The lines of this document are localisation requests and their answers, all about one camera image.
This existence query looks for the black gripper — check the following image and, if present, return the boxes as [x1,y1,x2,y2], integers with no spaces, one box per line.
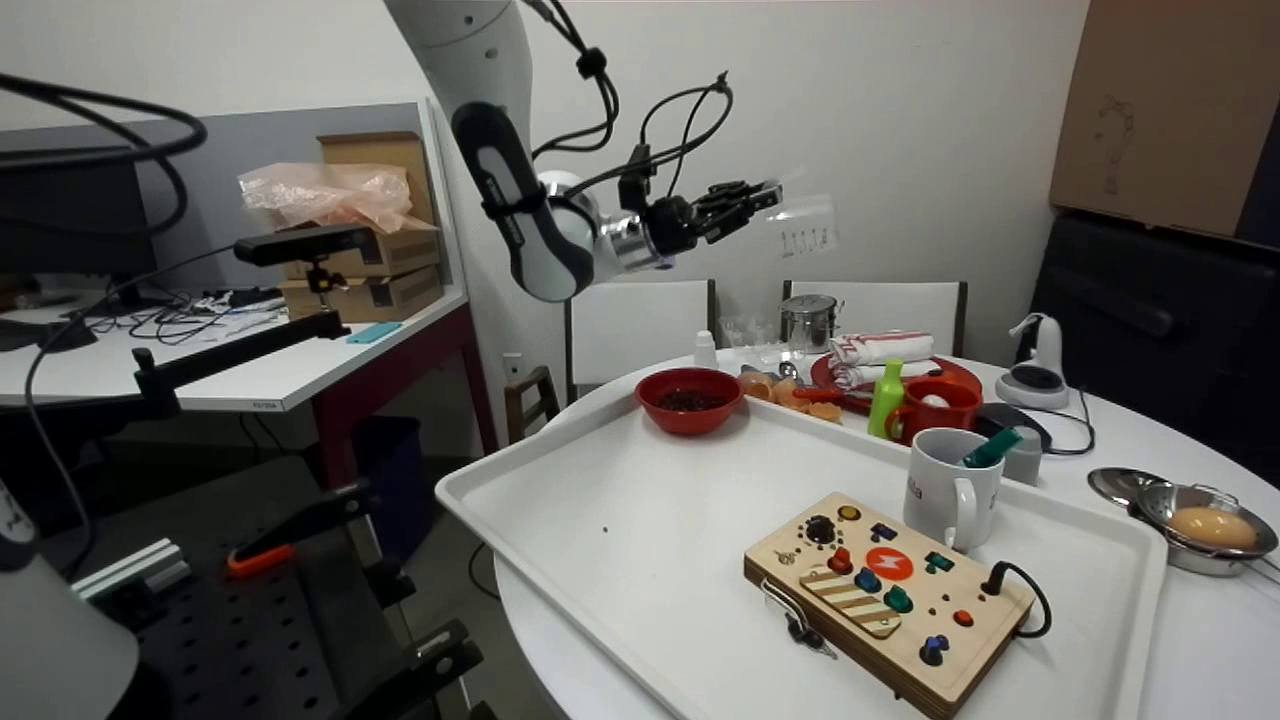
[624,175,788,259]

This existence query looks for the red bowl with beans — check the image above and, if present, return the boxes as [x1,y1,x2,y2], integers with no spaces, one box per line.
[633,362,749,438]

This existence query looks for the red plate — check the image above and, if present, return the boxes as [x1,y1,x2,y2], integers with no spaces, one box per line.
[805,346,985,417]

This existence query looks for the orange toy food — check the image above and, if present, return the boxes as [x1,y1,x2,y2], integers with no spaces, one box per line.
[741,377,848,422]

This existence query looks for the white red striped cloth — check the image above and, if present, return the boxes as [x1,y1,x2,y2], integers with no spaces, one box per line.
[820,331,936,393]

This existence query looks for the green plastic bottle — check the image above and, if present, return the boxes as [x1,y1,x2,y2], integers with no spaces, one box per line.
[863,357,911,444]

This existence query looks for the red mug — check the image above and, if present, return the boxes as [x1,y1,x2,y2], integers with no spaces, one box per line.
[887,373,988,447]

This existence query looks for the stacked cardboard boxes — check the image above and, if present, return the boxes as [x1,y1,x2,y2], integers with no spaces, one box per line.
[277,129,450,326]

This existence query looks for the white Mila mug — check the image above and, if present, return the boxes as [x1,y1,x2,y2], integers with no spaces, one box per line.
[900,422,1008,552]

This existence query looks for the white plastic tray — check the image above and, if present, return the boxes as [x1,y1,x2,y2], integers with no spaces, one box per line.
[430,367,1170,720]

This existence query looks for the pink plastic bag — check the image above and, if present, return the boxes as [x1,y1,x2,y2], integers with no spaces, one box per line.
[237,160,414,235]

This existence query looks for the wooden busy board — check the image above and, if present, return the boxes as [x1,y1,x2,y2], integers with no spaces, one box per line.
[741,490,1038,720]

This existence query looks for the large cardboard box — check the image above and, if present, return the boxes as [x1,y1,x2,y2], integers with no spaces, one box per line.
[1048,0,1280,245]

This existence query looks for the black cabinet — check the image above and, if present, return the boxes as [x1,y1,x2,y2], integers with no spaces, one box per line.
[1033,206,1280,482]

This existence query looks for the white desk with red legs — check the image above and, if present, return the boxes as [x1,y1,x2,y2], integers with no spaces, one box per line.
[0,284,497,490]

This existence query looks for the beige egg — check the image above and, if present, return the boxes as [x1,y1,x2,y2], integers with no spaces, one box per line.
[1169,500,1258,552]

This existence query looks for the black computer monitor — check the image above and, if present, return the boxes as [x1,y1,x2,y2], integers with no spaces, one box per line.
[0,143,159,292]

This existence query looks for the white rounded cover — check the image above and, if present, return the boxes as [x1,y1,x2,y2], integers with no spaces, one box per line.
[0,482,144,720]

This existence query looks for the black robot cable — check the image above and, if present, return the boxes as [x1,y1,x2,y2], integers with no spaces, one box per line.
[520,0,741,206]

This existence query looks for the teal handled utensil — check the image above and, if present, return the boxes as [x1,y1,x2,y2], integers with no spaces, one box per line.
[961,422,1025,472]

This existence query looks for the thin black controller cable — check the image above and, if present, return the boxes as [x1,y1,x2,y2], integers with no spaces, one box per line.
[1025,384,1100,458]

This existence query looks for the black bar camera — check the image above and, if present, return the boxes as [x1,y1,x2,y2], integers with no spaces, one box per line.
[233,222,384,273]

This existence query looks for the black cable on board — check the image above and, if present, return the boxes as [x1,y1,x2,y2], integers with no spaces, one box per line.
[978,557,1056,641]

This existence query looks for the steel bowl with handles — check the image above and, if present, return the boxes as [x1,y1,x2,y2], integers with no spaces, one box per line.
[1149,478,1280,580]

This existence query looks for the thick black hanging cables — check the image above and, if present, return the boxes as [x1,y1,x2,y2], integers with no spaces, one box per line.
[0,73,212,245]

